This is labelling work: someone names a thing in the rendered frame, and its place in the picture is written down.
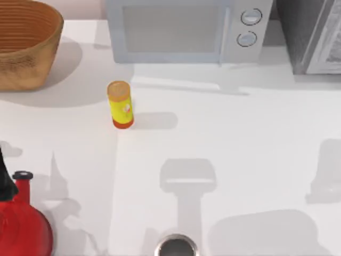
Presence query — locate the yellow and orange can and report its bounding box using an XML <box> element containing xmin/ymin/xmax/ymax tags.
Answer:
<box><xmin>107</xmin><ymin>81</ymin><xmax>134</xmax><ymax>131</ymax></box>

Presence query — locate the pale microwave oven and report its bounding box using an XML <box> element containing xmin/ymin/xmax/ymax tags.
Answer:
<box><xmin>105</xmin><ymin>0</ymin><xmax>274</xmax><ymax>66</ymax></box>

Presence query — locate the microwave oven knob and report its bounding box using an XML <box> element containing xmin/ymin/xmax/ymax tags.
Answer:
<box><xmin>240</xmin><ymin>7</ymin><xmax>263</xmax><ymax>27</ymax></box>
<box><xmin>236</xmin><ymin>30</ymin><xmax>258</xmax><ymax>48</ymax></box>

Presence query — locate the silver metal cup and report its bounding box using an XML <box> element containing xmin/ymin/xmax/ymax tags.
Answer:
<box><xmin>155</xmin><ymin>234</ymin><xmax>198</xmax><ymax>256</ymax></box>

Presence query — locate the woven brown basket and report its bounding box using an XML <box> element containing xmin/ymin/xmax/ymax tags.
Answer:
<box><xmin>0</xmin><ymin>0</ymin><xmax>64</xmax><ymax>92</ymax></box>

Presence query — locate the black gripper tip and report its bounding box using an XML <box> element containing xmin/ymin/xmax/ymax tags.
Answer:
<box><xmin>0</xmin><ymin>146</ymin><xmax>19</xmax><ymax>202</ymax></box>

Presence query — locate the red kettle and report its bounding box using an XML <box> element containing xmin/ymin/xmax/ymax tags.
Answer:
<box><xmin>0</xmin><ymin>171</ymin><xmax>54</xmax><ymax>256</ymax></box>

